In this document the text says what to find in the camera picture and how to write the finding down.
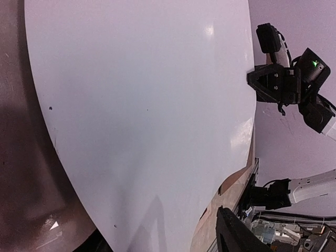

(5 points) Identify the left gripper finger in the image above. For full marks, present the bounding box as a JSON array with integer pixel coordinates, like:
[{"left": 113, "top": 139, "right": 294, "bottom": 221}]
[{"left": 216, "top": 206, "right": 272, "bottom": 252}]

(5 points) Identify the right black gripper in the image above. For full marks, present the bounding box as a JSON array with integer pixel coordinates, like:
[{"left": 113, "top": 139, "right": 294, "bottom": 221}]
[{"left": 247, "top": 48, "right": 335, "bottom": 133}]

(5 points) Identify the brown cardboard backing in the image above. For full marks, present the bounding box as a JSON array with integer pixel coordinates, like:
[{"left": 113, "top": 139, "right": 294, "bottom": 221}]
[{"left": 190, "top": 131, "right": 256, "bottom": 251}]

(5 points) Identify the cat and books photo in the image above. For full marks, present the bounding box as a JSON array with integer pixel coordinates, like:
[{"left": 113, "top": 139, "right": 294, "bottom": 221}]
[{"left": 24, "top": 1, "right": 256, "bottom": 251}]

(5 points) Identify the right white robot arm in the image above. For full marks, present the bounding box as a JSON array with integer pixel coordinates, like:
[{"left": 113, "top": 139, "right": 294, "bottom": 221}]
[{"left": 239, "top": 48, "right": 335, "bottom": 210}]

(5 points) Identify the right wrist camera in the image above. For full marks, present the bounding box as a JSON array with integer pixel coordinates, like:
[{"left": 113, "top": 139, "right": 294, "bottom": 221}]
[{"left": 256, "top": 23, "right": 291, "bottom": 67}]

